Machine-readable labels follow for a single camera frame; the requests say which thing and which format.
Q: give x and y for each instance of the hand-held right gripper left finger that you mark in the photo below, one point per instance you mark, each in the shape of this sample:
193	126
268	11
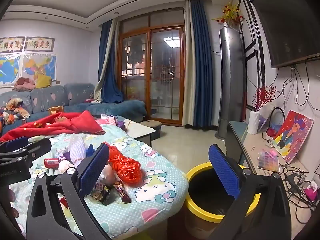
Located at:
95	170

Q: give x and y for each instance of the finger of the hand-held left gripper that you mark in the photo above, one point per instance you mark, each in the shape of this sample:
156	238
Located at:
37	150
16	142

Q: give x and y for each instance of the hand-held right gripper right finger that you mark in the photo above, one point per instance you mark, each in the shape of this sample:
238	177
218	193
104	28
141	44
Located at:
223	172

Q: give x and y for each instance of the yellow trash bin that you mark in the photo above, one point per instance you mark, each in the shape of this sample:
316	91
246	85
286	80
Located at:
202	187

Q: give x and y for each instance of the green snack packet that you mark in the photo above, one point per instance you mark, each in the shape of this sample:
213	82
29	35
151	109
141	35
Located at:
108	193

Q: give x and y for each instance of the person's left hand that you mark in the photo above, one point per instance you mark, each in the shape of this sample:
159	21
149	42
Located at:
12	197

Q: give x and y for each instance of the red can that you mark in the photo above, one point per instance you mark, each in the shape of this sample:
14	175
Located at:
51	162

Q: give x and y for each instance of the pink checkered wrapper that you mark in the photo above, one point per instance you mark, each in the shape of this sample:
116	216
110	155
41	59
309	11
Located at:
97	188

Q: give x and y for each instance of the crumpled blue plastic bag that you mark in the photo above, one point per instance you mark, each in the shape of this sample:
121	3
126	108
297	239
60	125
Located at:
90	150

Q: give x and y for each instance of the white foam net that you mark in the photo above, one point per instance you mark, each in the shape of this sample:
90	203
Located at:
76	147

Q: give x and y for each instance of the red plastic bag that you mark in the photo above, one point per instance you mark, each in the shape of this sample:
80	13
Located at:
126	167

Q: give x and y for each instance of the colourful crumpled blanket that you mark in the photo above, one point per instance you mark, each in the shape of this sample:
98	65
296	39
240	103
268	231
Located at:
13	110

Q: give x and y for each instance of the brown chocolate wrapper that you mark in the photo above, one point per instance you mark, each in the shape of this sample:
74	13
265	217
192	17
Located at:
123	195

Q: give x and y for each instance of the gold red gift box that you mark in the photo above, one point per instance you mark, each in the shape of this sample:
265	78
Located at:
55	110

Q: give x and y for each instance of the pastel bead organizer box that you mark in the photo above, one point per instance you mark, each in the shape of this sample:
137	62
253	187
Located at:
268	161

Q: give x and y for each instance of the red blanket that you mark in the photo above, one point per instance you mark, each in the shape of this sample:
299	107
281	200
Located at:
82	125

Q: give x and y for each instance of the pink cloth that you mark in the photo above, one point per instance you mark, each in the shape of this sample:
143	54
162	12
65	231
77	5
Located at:
107	121

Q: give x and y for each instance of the blue patterned sofa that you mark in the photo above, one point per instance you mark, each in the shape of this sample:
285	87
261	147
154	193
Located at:
50	97

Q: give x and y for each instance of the pile of clothes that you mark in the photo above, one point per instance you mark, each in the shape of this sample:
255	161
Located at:
23	83

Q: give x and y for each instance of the small red object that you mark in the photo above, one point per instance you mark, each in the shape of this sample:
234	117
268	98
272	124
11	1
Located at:
271	132

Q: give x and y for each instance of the cartoon cat printed blanket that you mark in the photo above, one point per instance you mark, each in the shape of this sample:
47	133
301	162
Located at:
155	195

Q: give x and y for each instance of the yellow pillow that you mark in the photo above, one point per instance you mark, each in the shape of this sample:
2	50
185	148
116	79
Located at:
43	81

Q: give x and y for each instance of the purple white board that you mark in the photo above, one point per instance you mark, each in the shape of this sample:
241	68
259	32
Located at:
265	117

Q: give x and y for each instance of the world map poster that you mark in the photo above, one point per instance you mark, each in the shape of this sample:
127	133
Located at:
8	71

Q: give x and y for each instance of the dark storage stool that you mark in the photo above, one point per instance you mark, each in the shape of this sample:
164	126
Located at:
156	130

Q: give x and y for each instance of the colourful picture book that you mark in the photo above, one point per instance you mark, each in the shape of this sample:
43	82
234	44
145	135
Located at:
292	135

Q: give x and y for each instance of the country map poster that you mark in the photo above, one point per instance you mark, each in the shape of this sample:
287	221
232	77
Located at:
40	66

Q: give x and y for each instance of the black hoop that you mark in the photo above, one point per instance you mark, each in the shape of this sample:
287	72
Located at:
283	116

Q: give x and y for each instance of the pink bag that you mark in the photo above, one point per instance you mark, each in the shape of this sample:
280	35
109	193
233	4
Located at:
311	190

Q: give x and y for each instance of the blue beige curtain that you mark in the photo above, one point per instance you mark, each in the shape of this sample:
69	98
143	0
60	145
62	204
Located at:
202	67
110	80

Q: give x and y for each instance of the silver floor air conditioner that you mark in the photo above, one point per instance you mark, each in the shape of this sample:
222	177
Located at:
230	80

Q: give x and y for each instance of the wooden glass sliding door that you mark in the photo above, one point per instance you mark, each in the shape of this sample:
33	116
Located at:
166	80

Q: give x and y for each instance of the hanging dark clothes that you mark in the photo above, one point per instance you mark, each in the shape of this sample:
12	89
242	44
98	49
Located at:
135	52

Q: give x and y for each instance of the yellow red artificial flowers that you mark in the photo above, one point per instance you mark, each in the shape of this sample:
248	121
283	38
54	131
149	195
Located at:
231	12

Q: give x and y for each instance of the calligraphy wall poster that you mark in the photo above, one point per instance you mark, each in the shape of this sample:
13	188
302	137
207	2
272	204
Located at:
11	45
40	43

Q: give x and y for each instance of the wall television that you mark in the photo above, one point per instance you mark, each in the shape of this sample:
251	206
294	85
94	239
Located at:
287	25

